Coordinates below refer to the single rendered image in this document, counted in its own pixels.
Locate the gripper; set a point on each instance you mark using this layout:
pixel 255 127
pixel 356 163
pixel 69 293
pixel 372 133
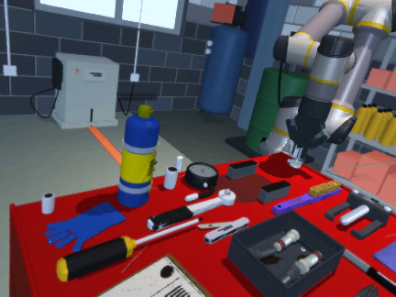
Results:
pixel 311 122

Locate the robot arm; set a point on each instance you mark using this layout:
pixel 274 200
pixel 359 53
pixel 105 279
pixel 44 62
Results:
pixel 331 69

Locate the silver lock wing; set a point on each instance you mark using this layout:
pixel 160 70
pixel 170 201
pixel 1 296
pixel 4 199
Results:
pixel 295 164

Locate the white black ratchet wrench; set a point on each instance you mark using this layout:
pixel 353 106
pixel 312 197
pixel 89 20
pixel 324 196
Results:
pixel 185 212

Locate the black silver pen tool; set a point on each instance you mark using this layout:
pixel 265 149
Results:
pixel 368 270

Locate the red tool cabinet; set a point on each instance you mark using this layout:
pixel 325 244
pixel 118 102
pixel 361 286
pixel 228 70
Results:
pixel 198 258

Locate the grey machine cabinet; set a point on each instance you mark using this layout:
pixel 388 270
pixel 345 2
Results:
pixel 86 94

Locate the grey shelf unit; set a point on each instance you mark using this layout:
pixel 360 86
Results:
pixel 340 156

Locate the dark grey block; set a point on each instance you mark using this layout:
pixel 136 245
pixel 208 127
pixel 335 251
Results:
pixel 273 192
pixel 242 169

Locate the salmon box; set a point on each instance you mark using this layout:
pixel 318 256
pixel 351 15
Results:
pixel 379 79
pixel 376 174
pixel 348 165

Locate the green drum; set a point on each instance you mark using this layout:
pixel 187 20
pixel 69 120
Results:
pixel 266 109

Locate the dark grey floor plate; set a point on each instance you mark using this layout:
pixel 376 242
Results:
pixel 239 143

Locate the white capsule cylinder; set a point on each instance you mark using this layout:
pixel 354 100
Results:
pixel 354 215

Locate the white red spark plug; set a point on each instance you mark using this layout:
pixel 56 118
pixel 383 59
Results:
pixel 286 239
pixel 304 263

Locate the black round pressure gauge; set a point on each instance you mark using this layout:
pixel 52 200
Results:
pixel 201 173

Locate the blue steel pillar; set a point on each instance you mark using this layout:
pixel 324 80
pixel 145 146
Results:
pixel 266 57

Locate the white folding pocket knife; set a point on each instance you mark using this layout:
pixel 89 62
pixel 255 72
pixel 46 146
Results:
pixel 227 229

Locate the blue air compressor tank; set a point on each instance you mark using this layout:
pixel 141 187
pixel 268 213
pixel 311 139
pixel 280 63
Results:
pixel 222 72

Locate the dark grey open tray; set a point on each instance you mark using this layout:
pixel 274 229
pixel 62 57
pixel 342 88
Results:
pixel 247 255

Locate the small white cylinder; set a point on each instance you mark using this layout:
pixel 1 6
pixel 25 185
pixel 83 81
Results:
pixel 179 163

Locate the white socket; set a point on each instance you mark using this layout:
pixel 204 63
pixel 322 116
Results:
pixel 170 178
pixel 48 203

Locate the purple flat pad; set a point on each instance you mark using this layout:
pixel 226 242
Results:
pixel 386 256

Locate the dark blue tank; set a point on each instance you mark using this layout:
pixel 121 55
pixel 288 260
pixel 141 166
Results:
pixel 258 17

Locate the dark pliers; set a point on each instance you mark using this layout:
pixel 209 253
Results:
pixel 368 291

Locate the blue yellow spray bottle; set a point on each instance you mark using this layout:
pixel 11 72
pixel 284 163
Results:
pixel 139 153

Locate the orange pipe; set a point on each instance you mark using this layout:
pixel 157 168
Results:
pixel 106 147

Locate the clipboard with printed paper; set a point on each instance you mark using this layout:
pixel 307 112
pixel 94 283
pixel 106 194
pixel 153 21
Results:
pixel 154 281

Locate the white conduit with socket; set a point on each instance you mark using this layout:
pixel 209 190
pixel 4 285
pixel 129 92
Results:
pixel 6 26
pixel 138 29

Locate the blue rubber glove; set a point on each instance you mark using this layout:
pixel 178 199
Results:
pixel 88 222

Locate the black yellow screwdriver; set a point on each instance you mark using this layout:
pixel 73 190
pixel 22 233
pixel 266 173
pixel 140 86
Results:
pixel 96 256

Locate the dark grey bracket holder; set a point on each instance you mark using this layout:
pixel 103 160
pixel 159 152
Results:
pixel 376 218

